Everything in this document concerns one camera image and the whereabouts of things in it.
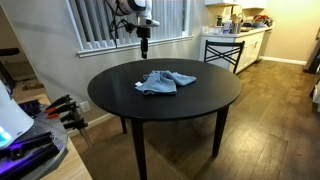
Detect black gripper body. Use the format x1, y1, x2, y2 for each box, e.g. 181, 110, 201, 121
136, 26, 151, 40

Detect light blue cloth towel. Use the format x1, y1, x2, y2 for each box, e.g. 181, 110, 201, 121
134, 69, 198, 96

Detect white rounded robot base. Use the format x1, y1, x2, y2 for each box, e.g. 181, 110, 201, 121
0, 79, 35, 150

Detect white vertical window blinds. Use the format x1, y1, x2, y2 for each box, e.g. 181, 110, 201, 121
68, 0, 188, 51

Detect white window sill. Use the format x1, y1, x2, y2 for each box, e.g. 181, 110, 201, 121
76, 34, 195, 58

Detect round black wooden table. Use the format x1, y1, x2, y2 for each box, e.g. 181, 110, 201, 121
87, 58, 243, 180

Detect white cup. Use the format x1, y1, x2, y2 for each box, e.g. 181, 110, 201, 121
213, 25, 224, 36

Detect black metal dining chair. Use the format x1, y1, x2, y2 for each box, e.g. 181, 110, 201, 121
203, 39, 246, 75

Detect white plastic bottle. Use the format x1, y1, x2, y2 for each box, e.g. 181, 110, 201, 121
223, 19, 233, 34

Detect cream baseboard under window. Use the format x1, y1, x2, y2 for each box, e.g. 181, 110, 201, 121
66, 113, 116, 138

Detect metal utensil container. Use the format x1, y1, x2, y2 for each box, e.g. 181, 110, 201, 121
230, 21, 242, 35

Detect white upper kitchen cabinet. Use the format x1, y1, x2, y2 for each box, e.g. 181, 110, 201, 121
204, 0, 268, 10

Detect black clamp metal bar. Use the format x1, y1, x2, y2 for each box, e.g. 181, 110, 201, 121
63, 118, 94, 148

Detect white kitchen counter cabinet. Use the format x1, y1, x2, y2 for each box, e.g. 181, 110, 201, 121
198, 26, 274, 74

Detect blue bowl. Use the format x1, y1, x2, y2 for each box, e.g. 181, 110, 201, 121
251, 21, 266, 29

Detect cardboard box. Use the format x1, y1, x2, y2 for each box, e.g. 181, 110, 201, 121
21, 81, 45, 92

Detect red kitchen item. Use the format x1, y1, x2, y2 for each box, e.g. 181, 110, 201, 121
254, 14, 268, 23

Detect round grey metal plate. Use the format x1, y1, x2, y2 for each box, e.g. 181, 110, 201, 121
0, 104, 69, 180

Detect black background furniture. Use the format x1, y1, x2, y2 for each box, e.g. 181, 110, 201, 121
0, 47, 22, 89

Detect cream kitchen baseboard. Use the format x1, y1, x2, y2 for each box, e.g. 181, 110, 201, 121
259, 55, 308, 66

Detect light wooden bench top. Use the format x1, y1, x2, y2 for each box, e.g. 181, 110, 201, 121
33, 93, 93, 180

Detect black aluminium rails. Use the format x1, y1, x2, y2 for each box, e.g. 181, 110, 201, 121
0, 131, 61, 179

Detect white object at doorway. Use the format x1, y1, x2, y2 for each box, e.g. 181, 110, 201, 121
311, 78, 320, 113

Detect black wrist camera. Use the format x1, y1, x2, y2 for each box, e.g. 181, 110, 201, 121
123, 21, 138, 34

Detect white wall outlet plate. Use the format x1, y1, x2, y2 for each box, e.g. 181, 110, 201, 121
79, 100, 91, 114

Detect black clamp orange handle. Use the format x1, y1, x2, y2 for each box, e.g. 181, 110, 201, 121
44, 101, 78, 120

